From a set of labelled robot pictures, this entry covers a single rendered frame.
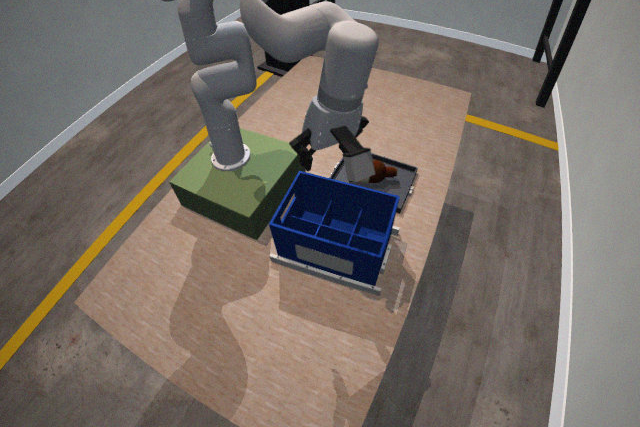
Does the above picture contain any brown glass bottle with cream label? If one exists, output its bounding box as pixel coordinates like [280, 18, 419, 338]
[358, 160, 397, 183]

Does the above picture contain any blue plastic crate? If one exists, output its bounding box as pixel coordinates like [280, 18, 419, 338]
[269, 171, 400, 286]

